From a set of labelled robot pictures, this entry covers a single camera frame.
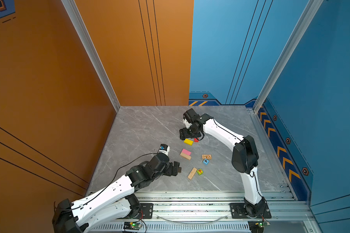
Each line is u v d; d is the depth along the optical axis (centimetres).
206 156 92
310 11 71
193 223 71
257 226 70
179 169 87
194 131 77
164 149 68
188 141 99
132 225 71
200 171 85
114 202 49
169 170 67
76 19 73
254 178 58
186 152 94
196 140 100
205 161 89
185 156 93
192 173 85
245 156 55
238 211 73
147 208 74
